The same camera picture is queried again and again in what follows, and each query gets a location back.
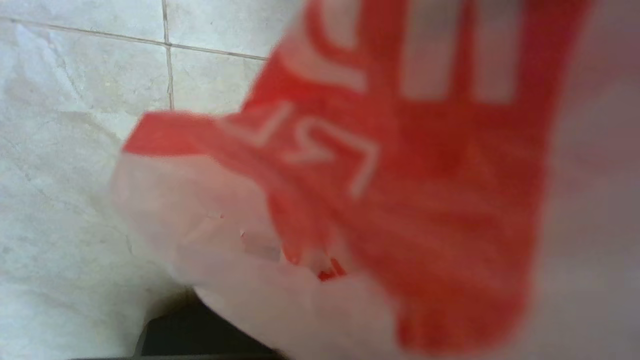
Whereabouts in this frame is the white pink-edged bag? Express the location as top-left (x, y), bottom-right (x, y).
top-left (107, 0), bottom-right (640, 360)

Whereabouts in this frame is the black round trash bin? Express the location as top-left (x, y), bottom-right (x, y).
top-left (134, 292), bottom-right (286, 360)

